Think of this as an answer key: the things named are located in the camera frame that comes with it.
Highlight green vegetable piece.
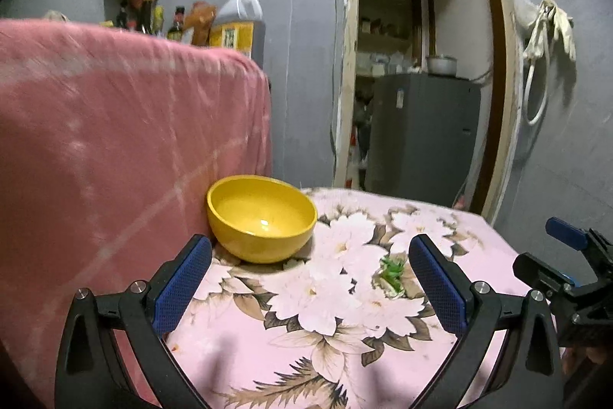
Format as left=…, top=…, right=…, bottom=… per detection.
left=374, top=256, right=408, bottom=299

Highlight yellow bowl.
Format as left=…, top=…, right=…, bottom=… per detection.
left=207, top=175, right=318, bottom=264

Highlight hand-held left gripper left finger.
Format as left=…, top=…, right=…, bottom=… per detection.
left=54, top=234, right=214, bottom=409

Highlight large oil jug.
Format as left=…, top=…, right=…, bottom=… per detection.
left=209, top=0, right=266, bottom=60

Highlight grey fridge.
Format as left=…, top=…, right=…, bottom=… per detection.
left=366, top=72, right=482, bottom=209

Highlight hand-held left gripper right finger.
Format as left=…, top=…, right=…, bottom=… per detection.
left=407, top=234, right=565, bottom=409

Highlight pink checked cloth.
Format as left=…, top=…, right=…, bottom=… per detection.
left=0, top=17, right=273, bottom=393

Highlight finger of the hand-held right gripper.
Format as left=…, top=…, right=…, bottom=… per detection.
left=512, top=252, right=582, bottom=299
left=546, top=217, right=591, bottom=251

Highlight metal pot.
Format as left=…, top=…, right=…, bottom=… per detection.
left=425, top=54, right=459, bottom=77

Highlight hanging beige gloves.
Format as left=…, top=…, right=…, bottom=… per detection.
left=522, top=0, right=577, bottom=63

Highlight brown bottle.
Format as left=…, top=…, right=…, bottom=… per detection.
left=184, top=1, right=216, bottom=47

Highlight wooden shelf unit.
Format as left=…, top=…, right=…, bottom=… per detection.
left=357, top=0, right=423, bottom=77

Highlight pink floral tablecloth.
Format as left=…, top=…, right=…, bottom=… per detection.
left=163, top=186, right=559, bottom=409

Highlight wooden door frame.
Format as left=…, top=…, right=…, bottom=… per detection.
left=333, top=0, right=526, bottom=228

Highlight white cable loop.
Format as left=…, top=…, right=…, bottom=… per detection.
left=524, top=54, right=549, bottom=126

